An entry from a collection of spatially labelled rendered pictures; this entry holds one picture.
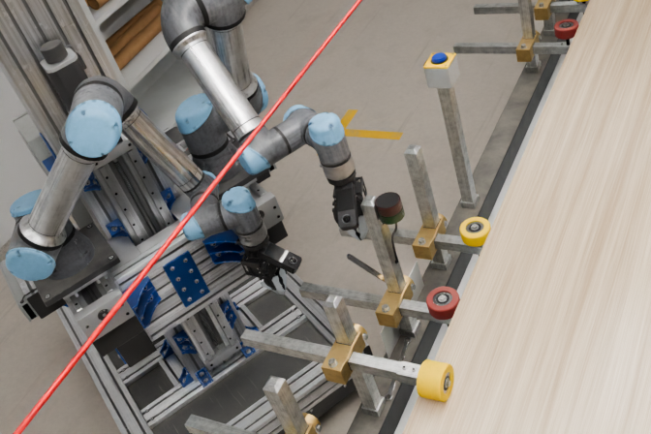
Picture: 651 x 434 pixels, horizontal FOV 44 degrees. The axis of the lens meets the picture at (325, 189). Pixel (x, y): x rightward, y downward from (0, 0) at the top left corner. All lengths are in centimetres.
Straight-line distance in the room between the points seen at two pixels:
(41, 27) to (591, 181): 148
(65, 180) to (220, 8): 54
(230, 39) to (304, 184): 196
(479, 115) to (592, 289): 226
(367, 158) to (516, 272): 210
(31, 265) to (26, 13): 63
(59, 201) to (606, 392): 128
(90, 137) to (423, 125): 251
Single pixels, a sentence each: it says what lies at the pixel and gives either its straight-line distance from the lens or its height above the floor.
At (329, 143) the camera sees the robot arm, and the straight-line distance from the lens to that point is 180.
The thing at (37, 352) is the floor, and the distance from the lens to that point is 383.
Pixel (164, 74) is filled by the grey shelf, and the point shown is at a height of 14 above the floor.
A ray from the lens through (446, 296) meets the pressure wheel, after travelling 194.
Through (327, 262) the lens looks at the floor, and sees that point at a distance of 348.
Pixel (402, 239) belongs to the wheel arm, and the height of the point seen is 84.
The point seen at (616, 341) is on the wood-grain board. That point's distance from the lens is 183.
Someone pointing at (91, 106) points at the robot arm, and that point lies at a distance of 183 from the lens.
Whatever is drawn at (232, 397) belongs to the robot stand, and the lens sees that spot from 287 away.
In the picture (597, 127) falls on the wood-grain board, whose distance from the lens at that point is 238.
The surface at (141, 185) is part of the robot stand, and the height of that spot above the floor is 109.
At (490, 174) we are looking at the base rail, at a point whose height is 70.
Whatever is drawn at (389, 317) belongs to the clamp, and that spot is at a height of 86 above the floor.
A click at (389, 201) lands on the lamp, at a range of 182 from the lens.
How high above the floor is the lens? 232
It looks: 37 degrees down
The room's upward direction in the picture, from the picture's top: 20 degrees counter-clockwise
